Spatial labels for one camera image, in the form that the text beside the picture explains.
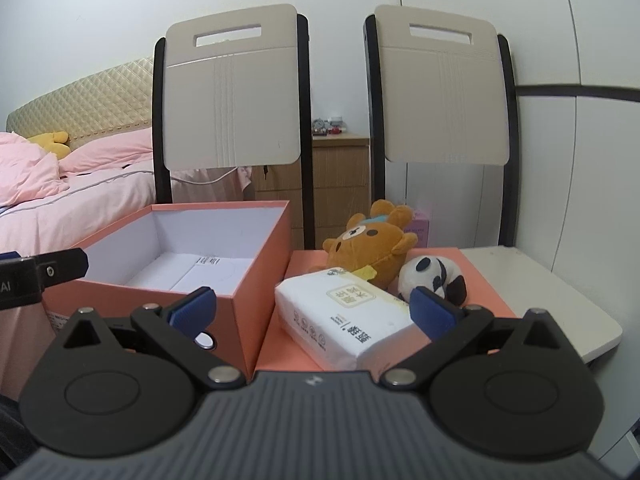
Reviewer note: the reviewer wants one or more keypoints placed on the small red toy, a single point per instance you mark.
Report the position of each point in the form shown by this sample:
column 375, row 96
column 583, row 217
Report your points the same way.
column 336, row 131

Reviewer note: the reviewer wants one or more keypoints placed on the beige quilted bed headboard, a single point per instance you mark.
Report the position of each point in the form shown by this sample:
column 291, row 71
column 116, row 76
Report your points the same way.
column 90, row 100

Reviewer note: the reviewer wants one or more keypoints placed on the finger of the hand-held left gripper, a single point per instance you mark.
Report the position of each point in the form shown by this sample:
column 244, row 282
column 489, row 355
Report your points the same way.
column 62, row 262

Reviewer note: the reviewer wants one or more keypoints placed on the yellow plush toy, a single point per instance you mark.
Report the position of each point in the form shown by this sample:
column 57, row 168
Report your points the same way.
column 50, row 142

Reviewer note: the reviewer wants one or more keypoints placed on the pink bed sheet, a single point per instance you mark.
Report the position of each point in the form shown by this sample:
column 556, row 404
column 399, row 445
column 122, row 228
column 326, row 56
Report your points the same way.
column 75, row 210

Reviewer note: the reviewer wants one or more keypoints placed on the grey toy figure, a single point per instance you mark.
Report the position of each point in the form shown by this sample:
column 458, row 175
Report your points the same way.
column 319, row 127

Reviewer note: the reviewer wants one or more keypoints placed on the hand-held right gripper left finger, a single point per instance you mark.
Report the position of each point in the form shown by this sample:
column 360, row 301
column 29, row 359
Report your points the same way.
column 192, row 311

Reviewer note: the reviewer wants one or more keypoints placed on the wooden dresser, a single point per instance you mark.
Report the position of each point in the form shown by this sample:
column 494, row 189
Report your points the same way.
column 335, row 185

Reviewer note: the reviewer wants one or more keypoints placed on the panda plush toy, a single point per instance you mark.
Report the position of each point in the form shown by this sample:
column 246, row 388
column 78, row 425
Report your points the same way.
column 425, row 272

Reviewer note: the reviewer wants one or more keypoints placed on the beige chair with black frame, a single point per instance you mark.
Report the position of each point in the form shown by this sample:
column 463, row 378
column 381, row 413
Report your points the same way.
column 440, row 85
column 230, row 100

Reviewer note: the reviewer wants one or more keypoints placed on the white tissue pack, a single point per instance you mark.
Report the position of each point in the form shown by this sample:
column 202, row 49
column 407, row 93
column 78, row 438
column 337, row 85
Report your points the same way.
column 340, row 320

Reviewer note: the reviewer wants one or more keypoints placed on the orange box lid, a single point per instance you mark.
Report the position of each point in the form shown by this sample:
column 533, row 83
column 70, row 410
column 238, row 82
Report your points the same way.
column 300, row 272

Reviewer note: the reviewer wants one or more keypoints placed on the pink pillow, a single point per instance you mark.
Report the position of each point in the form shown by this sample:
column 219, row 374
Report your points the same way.
column 110, row 152

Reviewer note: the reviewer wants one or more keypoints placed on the orange cardboard box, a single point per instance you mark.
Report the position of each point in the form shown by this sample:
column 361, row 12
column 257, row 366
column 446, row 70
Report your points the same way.
column 250, row 322

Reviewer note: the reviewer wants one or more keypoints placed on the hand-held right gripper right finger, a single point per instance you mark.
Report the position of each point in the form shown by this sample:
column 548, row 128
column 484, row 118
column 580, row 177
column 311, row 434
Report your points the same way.
column 431, row 312

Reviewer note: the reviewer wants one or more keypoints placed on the pink carton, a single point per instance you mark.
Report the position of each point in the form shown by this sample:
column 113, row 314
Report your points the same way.
column 421, row 227

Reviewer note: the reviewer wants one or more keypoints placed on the brown bear plush toy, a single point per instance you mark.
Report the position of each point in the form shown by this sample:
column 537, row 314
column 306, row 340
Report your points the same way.
column 372, row 250

